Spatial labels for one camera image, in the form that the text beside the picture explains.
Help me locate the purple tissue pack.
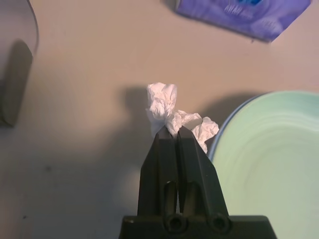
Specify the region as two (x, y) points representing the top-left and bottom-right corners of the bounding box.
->
(165, 0), (312, 43)

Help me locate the green plate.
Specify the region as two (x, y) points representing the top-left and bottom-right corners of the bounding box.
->
(208, 91), (319, 239)

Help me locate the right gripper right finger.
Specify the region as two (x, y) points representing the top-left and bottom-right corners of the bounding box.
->
(176, 126), (230, 220)

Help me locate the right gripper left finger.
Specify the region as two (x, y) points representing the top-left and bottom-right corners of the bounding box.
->
(136, 131), (179, 219)

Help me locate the grey glasses case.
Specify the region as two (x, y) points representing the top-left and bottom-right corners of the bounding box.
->
(0, 0), (40, 128)

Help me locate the white tissue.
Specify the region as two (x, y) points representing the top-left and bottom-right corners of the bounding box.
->
(145, 83), (220, 154)

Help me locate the blue plate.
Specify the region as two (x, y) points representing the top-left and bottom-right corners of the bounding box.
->
(207, 92), (287, 162)

